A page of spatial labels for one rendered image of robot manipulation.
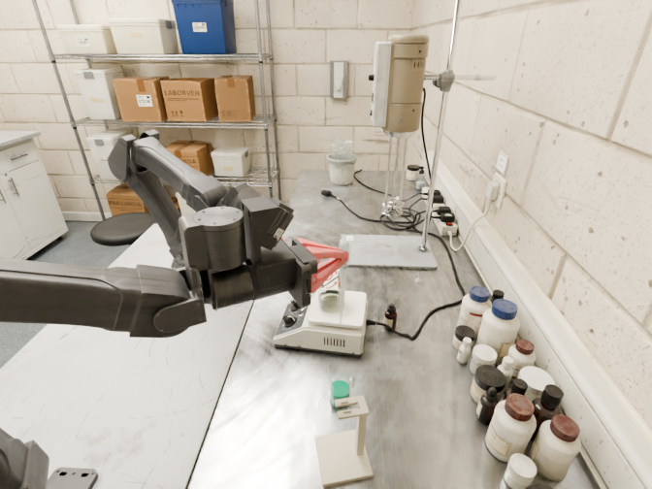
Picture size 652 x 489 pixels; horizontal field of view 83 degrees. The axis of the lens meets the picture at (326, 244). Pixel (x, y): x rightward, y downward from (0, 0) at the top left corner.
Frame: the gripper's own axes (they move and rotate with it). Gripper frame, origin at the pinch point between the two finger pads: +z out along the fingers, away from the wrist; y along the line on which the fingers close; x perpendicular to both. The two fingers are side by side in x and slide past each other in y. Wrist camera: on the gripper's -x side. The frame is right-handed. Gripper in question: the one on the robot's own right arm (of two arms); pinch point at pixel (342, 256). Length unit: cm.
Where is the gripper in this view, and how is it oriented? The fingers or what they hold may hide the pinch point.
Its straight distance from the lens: 55.3
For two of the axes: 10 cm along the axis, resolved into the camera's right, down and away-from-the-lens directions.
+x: -0.3, 8.8, 4.7
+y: -4.8, -4.3, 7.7
